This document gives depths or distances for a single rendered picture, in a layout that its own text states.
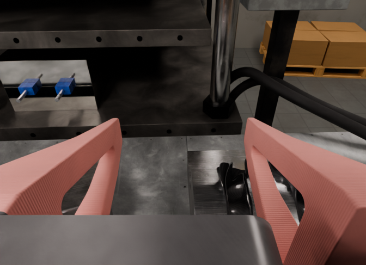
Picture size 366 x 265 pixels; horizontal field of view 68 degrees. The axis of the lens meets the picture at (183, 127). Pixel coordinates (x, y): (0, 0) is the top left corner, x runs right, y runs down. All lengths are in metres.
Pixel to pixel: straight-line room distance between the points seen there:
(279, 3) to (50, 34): 0.66
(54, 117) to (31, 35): 0.25
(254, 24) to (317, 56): 0.96
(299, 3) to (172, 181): 0.63
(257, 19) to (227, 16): 2.91
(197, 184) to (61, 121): 0.58
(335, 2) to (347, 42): 2.15
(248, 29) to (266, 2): 2.76
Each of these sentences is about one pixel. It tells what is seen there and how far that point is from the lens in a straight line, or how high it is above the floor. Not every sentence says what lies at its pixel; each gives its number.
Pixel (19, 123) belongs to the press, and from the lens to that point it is 0.97.
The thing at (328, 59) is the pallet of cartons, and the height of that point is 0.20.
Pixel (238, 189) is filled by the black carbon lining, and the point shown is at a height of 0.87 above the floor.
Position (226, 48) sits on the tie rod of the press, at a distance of 0.76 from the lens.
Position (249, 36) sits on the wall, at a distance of 3.69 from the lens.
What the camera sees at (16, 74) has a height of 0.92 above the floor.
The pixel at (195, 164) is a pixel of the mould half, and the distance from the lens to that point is 0.59.
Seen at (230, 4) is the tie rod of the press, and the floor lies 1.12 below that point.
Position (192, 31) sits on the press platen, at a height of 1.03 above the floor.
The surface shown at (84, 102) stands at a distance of 0.93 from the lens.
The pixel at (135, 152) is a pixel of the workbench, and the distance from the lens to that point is 0.72.
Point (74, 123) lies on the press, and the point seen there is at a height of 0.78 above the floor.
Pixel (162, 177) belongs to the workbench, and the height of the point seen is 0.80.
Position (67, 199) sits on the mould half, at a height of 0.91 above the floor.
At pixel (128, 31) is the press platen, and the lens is 0.82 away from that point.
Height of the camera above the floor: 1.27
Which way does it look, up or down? 37 degrees down
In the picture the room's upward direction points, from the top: straight up
